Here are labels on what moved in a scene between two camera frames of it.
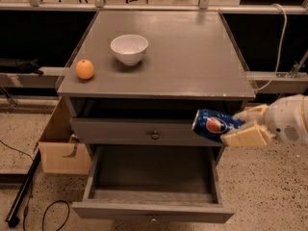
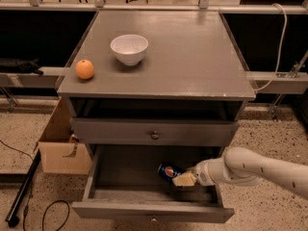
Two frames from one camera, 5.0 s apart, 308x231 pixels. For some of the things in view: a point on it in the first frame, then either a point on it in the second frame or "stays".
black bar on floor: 12,218 stays
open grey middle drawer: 155,184 stays
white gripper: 284,119 to 202,172
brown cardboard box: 60,150 stays
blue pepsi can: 213,125 to 168,170
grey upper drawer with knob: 137,132 stays
